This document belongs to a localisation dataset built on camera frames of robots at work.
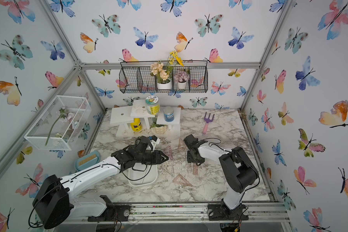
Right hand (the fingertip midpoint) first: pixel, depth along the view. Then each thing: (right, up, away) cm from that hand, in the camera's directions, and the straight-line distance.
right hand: (194, 157), depth 93 cm
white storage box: (-28, +1, -27) cm, 39 cm away
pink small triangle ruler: (-6, -12, -8) cm, 16 cm away
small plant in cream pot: (-24, +18, +6) cm, 30 cm away
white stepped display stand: (-47, +27, +3) cm, 54 cm away
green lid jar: (-24, +32, -12) cm, 42 cm away
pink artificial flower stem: (-69, +28, -19) cm, 77 cm away
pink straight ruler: (0, -6, -4) cm, 7 cm away
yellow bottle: (-39, +20, +7) cm, 44 cm away
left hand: (-15, +3, -16) cm, 22 cm away
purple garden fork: (+12, +24, +21) cm, 35 cm away
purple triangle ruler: (-16, +3, +3) cm, 17 cm away
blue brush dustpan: (-69, -2, -2) cm, 69 cm away
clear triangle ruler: (-12, -6, -4) cm, 14 cm away
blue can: (-16, +28, -6) cm, 33 cm away
